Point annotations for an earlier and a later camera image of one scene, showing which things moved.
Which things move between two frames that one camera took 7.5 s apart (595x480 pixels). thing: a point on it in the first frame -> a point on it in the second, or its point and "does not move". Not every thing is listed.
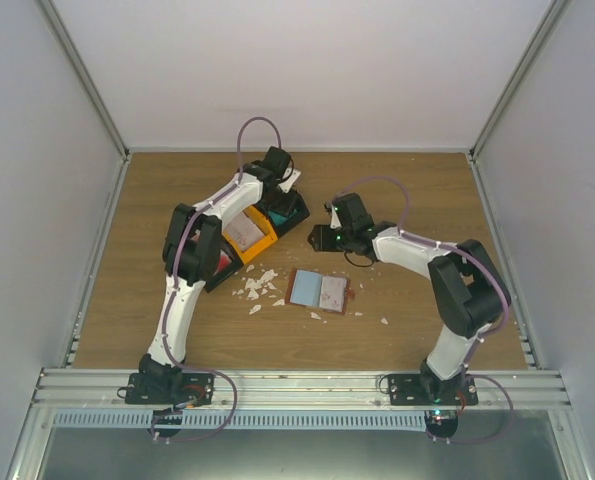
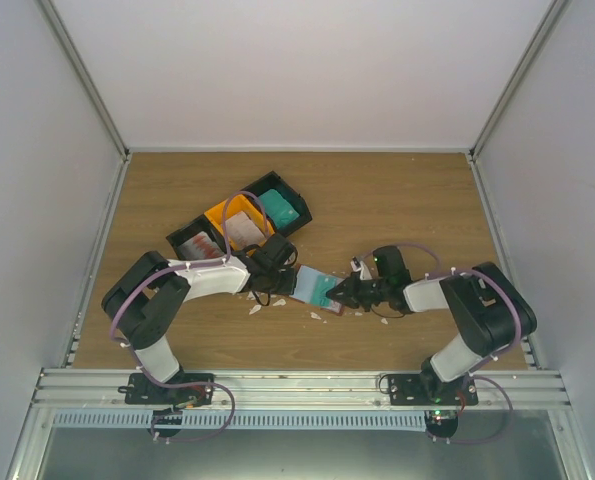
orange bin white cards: [249, 233] does not move
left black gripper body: [270, 199] -> [278, 286]
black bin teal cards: [286, 212] does not move
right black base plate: [423, 390] does not move
